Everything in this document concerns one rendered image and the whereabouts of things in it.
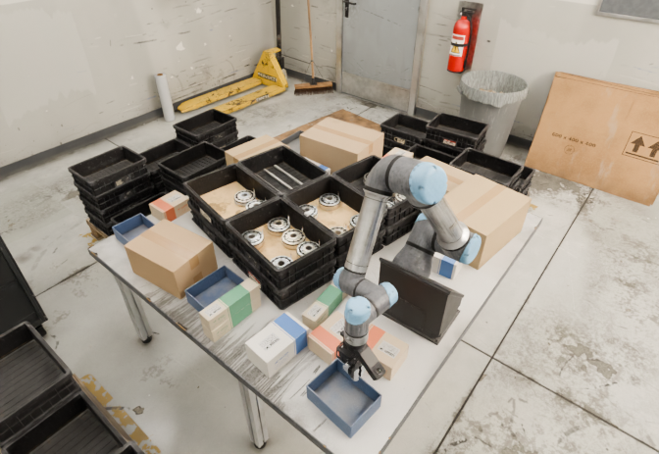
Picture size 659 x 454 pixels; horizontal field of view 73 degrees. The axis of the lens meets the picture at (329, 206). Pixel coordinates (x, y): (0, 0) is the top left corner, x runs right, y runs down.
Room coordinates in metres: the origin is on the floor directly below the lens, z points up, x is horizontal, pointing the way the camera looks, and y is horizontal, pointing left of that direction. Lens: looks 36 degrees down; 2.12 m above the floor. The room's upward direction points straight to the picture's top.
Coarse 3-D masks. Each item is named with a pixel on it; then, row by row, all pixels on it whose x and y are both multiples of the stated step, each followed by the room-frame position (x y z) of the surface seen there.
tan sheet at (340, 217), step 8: (320, 208) 1.73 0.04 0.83; (344, 208) 1.73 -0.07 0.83; (320, 216) 1.67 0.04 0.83; (328, 216) 1.67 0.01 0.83; (336, 216) 1.67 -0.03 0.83; (344, 216) 1.67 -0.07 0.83; (352, 216) 1.67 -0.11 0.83; (328, 224) 1.61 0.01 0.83; (336, 224) 1.61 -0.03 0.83; (344, 224) 1.61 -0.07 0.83
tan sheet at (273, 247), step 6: (258, 228) 1.58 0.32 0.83; (264, 228) 1.58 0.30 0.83; (294, 228) 1.58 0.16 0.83; (264, 234) 1.53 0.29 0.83; (270, 234) 1.53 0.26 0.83; (270, 240) 1.49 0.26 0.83; (276, 240) 1.49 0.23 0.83; (306, 240) 1.49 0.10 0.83; (264, 246) 1.46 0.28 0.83; (270, 246) 1.46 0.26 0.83; (276, 246) 1.46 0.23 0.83; (282, 246) 1.46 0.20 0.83; (264, 252) 1.42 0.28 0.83; (270, 252) 1.42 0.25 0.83; (276, 252) 1.42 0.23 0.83; (282, 252) 1.42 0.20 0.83; (288, 252) 1.42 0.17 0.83; (294, 252) 1.42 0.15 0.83; (270, 258) 1.38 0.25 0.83; (294, 258) 1.38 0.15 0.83
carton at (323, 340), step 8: (336, 312) 1.14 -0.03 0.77; (328, 320) 1.10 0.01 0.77; (336, 320) 1.10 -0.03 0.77; (320, 328) 1.06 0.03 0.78; (328, 328) 1.06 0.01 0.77; (336, 328) 1.06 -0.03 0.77; (312, 336) 1.03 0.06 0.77; (320, 336) 1.03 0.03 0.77; (328, 336) 1.03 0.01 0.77; (336, 336) 1.03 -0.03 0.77; (312, 344) 1.02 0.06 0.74; (320, 344) 0.99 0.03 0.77; (328, 344) 0.99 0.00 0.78; (336, 344) 0.99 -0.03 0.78; (320, 352) 0.99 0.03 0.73; (328, 352) 0.96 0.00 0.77; (328, 360) 0.96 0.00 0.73
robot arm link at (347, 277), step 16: (384, 160) 1.18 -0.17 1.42; (368, 176) 1.20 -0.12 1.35; (384, 176) 1.14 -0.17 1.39; (368, 192) 1.16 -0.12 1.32; (384, 192) 1.15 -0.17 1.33; (368, 208) 1.13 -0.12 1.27; (384, 208) 1.15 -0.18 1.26; (368, 224) 1.11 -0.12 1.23; (352, 240) 1.10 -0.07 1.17; (368, 240) 1.08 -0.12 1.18; (352, 256) 1.07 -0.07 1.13; (368, 256) 1.07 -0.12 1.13; (336, 272) 1.07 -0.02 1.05; (352, 272) 1.04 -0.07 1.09; (352, 288) 1.00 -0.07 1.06
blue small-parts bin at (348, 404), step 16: (336, 368) 0.94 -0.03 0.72; (320, 384) 0.88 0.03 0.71; (336, 384) 0.88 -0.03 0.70; (352, 384) 0.88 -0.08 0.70; (368, 384) 0.84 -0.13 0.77; (320, 400) 0.79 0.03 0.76; (336, 400) 0.82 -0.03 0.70; (352, 400) 0.82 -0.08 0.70; (368, 400) 0.82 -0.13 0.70; (336, 416) 0.74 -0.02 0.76; (352, 416) 0.77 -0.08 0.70; (368, 416) 0.76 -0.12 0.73; (352, 432) 0.70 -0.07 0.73
